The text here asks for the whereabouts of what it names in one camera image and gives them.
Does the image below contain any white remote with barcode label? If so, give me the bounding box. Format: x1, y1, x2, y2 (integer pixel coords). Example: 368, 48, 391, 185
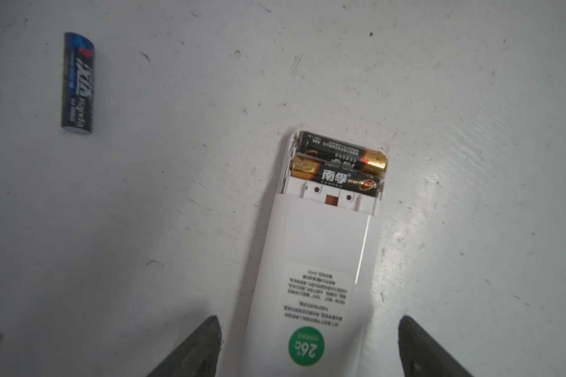
239, 130, 386, 376

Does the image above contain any battery in remote compartment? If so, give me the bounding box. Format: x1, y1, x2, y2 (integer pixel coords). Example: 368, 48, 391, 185
61, 32, 96, 135

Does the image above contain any gold black battery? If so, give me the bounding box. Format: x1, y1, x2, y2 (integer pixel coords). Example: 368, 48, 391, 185
298, 131, 388, 177
291, 156, 379, 197

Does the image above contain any gold black upper battery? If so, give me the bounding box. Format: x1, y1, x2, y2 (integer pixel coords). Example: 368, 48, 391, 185
298, 131, 388, 177

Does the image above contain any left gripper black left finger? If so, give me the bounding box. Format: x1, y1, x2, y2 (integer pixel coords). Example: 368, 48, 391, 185
148, 315, 223, 377

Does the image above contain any gold black lower battery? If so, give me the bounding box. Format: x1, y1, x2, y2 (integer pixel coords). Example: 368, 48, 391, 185
291, 156, 379, 197

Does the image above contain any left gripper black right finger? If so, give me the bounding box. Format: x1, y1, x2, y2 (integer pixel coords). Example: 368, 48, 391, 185
398, 315, 473, 377

